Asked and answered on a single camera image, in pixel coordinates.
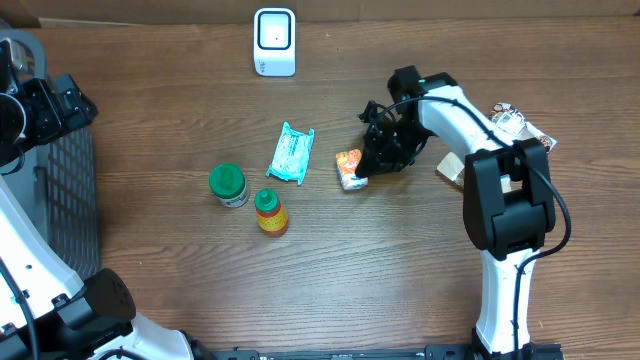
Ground small orange box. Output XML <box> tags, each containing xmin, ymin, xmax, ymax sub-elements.
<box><xmin>335</xmin><ymin>149</ymin><xmax>368</xmax><ymax>191</ymax></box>

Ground teal wipes pack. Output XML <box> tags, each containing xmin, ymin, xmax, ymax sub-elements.
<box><xmin>266</xmin><ymin>122</ymin><xmax>315</xmax><ymax>186</ymax></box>

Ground green cap hot sauce bottle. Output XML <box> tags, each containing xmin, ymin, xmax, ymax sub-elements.
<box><xmin>254</xmin><ymin>188</ymin><xmax>289</xmax><ymax>236</ymax></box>

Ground clear snack bag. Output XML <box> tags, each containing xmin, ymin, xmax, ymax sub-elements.
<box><xmin>436</xmin><ymin>102</ymin><xmax>557</xmax><ymax>191</ymax></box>

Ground green cap white jar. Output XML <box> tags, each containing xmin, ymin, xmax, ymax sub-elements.
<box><xmin>209</xmin><ymin>163</ymin><xmax>249</xmax><ymax>208</ymax></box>

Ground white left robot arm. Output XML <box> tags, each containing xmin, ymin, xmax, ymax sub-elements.
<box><xmin>1</xmin><ymin>29</ymin><xmax>210</xmax><ymax>359</ymax></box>

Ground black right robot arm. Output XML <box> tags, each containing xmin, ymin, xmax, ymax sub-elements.
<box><xmin>355</xmin><ymin>66</ymin><xmax>572</xmax><ymax>359</ymax></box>

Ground white barcode scanner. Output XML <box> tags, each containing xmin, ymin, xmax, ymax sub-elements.
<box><xmin>253</xmin><ymin>7</ymin><xmax>296</xmax><ymax>77</ymax></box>

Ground dark grey mesh basket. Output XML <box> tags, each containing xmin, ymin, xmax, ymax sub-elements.
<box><xmin>1</xmin><ymin>29</ymin><xmax>101</xmax><ymax>279</ymax></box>

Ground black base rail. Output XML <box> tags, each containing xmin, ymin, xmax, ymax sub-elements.
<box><xmin>212</xmin><ymin>345</ymin><xmax>564</xmax><ymax>360</ymax></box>

